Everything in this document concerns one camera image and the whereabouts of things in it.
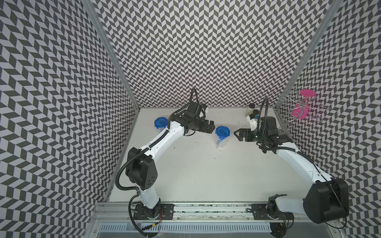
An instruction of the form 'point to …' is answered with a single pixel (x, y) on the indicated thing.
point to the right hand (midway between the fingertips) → (241, 134)
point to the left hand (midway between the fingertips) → (207, 127)
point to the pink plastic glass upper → (307, 92)
